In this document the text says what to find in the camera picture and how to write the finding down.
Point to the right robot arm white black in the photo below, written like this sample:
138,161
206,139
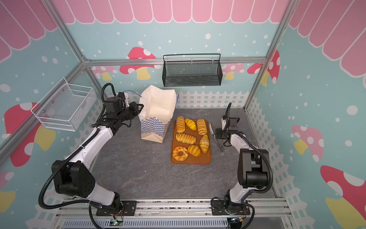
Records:
254,172

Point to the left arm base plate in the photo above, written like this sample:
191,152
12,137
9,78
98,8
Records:
122,208

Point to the long striped fake baguette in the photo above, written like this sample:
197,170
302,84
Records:
204,143

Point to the white mesh wall basket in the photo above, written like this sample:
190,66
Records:
65,106

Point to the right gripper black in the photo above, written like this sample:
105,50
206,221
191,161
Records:
218,134

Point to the black mesh wall basket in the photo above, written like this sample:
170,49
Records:
197,69

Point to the ridged yellow fake bread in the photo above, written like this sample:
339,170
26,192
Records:
180,124

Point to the yellow fake bread roll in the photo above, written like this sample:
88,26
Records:
201,127

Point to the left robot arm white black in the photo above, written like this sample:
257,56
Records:
72,176

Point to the small striped yellow bun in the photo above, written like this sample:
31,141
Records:
194,150

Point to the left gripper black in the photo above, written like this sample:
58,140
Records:
133,105

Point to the yellow fake croissant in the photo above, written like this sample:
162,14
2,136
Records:
191,124

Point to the white steel kitchen tongs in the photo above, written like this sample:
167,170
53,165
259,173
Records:
216,140

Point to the checkered paper bag blue handles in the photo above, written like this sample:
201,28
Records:
156,115

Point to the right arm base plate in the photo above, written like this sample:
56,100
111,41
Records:
226,208

